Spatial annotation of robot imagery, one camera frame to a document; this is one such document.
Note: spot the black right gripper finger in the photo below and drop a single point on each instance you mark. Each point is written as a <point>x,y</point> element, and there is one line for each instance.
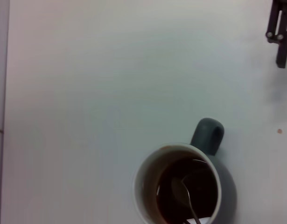
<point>283,51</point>

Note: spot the grey ceramic cup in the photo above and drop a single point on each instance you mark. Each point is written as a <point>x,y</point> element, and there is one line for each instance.
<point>206,137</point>

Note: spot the dark coffee liquid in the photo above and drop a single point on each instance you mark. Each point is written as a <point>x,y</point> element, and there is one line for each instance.
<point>201,186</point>

